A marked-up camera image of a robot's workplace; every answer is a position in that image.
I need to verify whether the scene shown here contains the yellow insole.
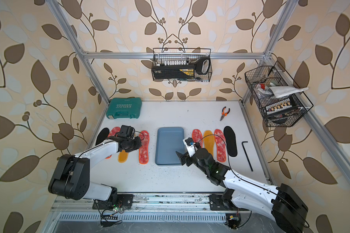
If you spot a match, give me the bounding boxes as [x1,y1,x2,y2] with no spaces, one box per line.
[203,130,215,156]
[118,150,128,163]

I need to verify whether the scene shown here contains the red insole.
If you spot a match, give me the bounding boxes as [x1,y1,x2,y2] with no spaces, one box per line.
[192,129,203,148]
[106,127,120,159]
[139,131,150,165]
[214,129,227,163]

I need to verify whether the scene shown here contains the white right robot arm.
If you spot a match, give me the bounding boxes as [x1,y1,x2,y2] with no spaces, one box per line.
[177,148,308,233]

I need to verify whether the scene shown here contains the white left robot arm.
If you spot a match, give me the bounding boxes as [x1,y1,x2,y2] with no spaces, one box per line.
[48,136,142,201]

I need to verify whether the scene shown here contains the blue-grey storage box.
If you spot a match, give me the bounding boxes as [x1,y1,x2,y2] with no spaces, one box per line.
[155,127,186,166]

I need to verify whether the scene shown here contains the black yellow tool box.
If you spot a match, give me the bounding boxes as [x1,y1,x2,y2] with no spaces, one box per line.
[151,65,195,80]

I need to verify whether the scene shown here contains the black insole left side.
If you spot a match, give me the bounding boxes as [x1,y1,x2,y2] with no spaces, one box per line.
[95,128,110,146]

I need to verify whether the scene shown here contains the black insole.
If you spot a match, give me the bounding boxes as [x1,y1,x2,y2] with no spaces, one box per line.
[95,128,110,146]
[223,126,238,157]

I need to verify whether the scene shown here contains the black insole right side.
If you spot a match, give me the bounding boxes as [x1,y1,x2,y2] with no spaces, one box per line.
[223,126,238,157]

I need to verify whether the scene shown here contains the green plastic tool case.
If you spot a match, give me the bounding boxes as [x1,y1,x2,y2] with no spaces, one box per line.
[106,98,142,119]

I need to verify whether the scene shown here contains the black hex key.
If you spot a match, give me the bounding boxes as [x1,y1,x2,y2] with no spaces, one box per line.
[241,141,254,172]

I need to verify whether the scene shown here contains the white paper in basket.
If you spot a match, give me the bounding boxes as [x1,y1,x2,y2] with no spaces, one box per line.
[268,86,309,98]

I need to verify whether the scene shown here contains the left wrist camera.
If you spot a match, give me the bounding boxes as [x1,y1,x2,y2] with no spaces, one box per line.
[115,125,135,139]

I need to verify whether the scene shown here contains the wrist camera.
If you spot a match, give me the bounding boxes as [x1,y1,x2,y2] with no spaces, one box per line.
[183,137,196,157]
[115,125,135,139]

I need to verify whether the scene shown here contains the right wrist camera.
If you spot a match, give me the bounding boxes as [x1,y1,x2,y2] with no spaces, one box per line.
[183,137,196,157]

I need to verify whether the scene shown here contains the orange handled pliers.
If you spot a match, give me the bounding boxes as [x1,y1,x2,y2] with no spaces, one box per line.
[220,106,230,121]

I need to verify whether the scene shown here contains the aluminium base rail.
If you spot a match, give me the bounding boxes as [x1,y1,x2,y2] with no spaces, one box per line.
[47,192,251,224]

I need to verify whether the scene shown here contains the black wire basket back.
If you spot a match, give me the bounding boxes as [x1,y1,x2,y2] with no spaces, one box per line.
[151,47,213,82]

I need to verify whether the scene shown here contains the black wire basket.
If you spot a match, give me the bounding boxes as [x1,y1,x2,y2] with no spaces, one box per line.
[245,61,314,127]
[151,47,213,82]

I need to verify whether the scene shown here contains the black wire basket right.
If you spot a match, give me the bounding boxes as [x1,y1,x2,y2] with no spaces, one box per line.
[245,61,314,127]

